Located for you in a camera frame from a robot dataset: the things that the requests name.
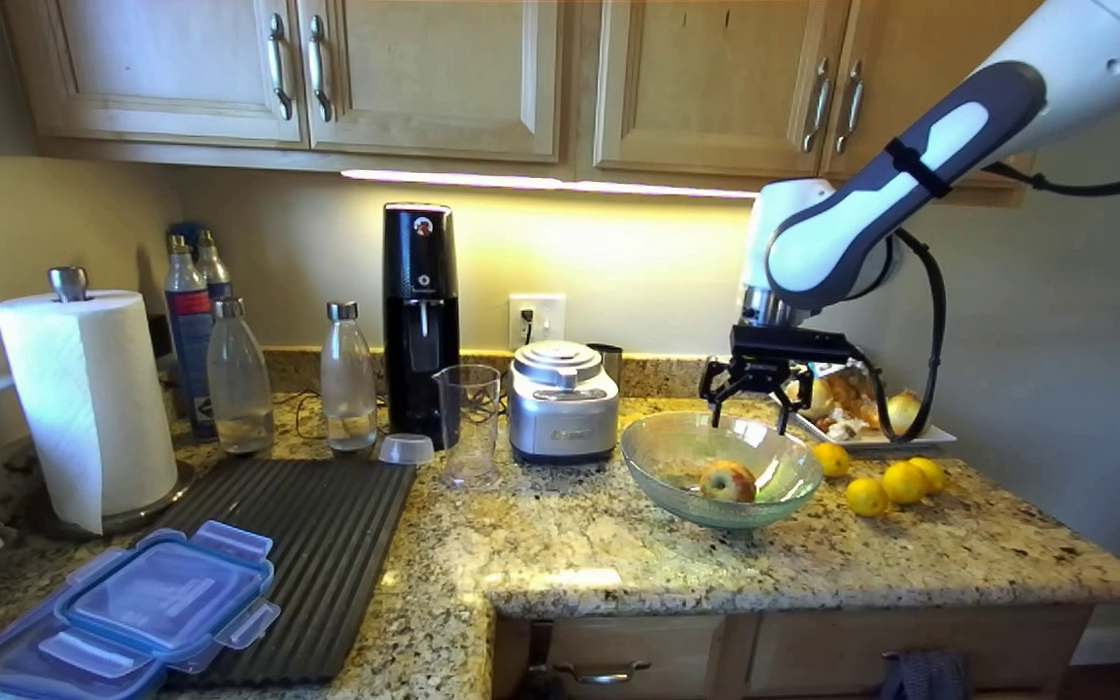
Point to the clear measuring jug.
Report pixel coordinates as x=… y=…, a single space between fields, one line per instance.
x=467 y=425

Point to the white paper towel roll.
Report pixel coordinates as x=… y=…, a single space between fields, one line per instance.
x=91 y=400

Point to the yellow onion front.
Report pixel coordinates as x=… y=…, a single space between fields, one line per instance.
x=902 y=415

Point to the clear plastic bottle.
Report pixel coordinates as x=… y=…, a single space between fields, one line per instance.
x=240 y=384

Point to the wooden base drawer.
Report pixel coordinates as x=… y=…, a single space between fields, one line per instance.
x=784 y=654

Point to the green glass bowl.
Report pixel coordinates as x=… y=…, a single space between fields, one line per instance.
x=671 y=449

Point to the clear glass bottle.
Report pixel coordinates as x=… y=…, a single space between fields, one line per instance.
x=349 y=387

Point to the right upper wooden cabinet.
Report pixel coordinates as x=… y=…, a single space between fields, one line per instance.
x=775 y=86

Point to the red label soda bottle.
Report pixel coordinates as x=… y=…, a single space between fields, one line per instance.
x=187 y=309

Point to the wooden cabinet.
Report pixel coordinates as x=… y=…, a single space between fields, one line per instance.
x=775 y=86
x=402 y=78

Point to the black soda maker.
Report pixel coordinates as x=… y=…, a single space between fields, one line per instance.
x=423 y=314

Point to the red yellow apple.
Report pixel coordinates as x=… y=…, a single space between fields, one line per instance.
x=729 y=479

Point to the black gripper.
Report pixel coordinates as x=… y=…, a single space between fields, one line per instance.
x=770 y=360

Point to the black ribbed drying mat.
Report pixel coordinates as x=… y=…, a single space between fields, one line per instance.
x=328 y=528

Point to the under cabinet light strip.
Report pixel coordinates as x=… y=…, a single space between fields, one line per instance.
x=541 y=183

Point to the white rectangular plate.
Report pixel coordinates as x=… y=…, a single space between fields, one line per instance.
x=856 y=421

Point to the dark hanging towel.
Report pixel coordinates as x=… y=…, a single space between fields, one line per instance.
x=924 y=675

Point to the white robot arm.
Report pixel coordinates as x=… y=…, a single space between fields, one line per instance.
x=819 y=244

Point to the white wall outlet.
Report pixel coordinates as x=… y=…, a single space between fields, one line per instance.
x=534 y=316

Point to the blue lid food container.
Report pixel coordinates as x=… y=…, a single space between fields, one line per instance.
x=135 y=618

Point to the left upper wooden cabinet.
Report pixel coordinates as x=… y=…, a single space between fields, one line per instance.
x=402 y=78

